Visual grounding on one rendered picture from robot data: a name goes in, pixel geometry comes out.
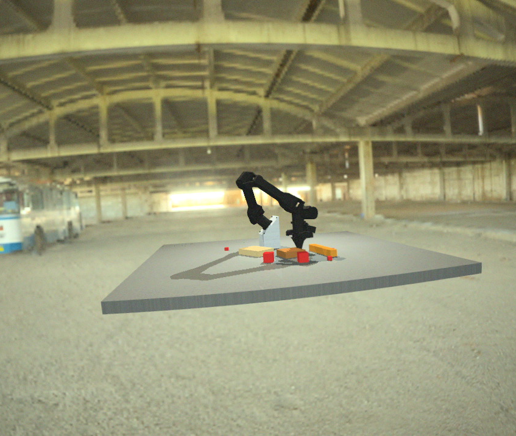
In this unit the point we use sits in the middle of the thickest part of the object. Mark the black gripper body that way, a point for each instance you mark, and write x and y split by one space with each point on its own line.
299 230

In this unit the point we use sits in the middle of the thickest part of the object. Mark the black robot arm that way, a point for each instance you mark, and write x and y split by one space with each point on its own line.
286 200

